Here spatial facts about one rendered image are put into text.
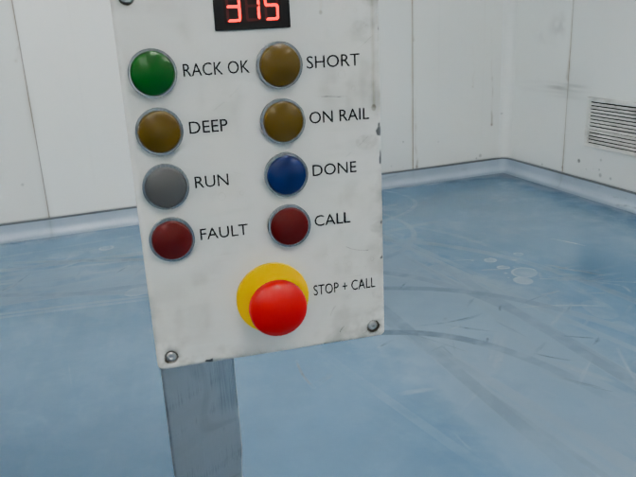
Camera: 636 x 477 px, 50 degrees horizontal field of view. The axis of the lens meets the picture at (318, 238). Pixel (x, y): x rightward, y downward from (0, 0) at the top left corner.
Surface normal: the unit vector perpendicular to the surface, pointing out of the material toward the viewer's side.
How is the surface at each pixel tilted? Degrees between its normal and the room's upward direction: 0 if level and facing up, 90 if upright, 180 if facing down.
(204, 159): 90
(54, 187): 90
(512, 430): 0
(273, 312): 89
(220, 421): 90
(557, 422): 0
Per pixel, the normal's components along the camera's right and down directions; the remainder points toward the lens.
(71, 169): 0.36, 0.27
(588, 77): -0.93, 0.15
